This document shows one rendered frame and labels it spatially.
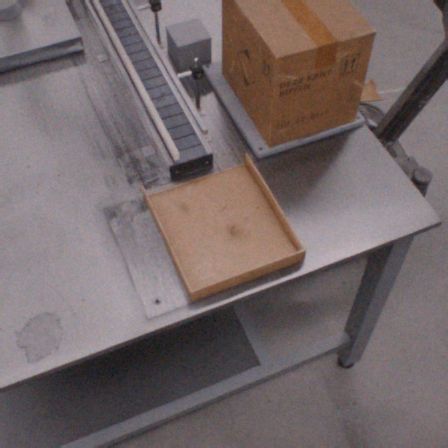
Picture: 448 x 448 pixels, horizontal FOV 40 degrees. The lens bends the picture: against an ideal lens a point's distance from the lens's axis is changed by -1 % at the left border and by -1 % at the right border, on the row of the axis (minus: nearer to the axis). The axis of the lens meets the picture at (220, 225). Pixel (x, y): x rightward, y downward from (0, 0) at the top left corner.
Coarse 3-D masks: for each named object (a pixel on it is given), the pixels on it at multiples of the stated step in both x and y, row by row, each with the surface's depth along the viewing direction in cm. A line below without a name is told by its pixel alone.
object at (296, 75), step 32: (224, 0) 146; (256, 0) 139; (288, 0) 139; (320, 0) 139; (224, 32) 153; (256, 32) 133; (288, 32) 133; (320, 32) 133; (352, 32) 133; (224, 64) 161; (256, 64) 139; (288, 64) 130; (320, 64) 134; (352, 64) 138; (256, 96) 146; (288, 96) 138; (320, 96) 142; (352, 96) 147; (288, 128) 146; (320, 128) 151
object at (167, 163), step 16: (96, 16) 176; (96, 32) 179; (112, 48) 167; (160, 64) 163; (128, 80) 160; (176, 96) 156; (144, 112) 153; (160, 144) 146; (208, 144) 146; (160, 160) 149; (208, 160) 146; (176, 176) 145
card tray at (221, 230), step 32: (160, 192) 143; (192, 192) 143; (224, 192) 143; (256, 192) 143; (160, 224) 133; (192, 224) 138; (224, 224) 138; (256, 224) 138; (288, 224) 134; (192, 256) 133; (224, 256) 133; (256, 256) 133; (288, 256) 129; (192, 288) 128; (224, 288) 128
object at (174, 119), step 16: (112, 0) 180; (112, 16) 176; (128, 16) 176; (128, 32) 171; (128, 48) 167; (144, 48) 167; (144, 64) 163; (144, 80) 159; (160, 80) 159; (160, 96) 156; (160, 112) 152; (176, 112) 152; (176, 128) 149; (192, 128) 149; (176, 144) 146; (192, 144) 146; (176, 160) 143; (192, 160) 143
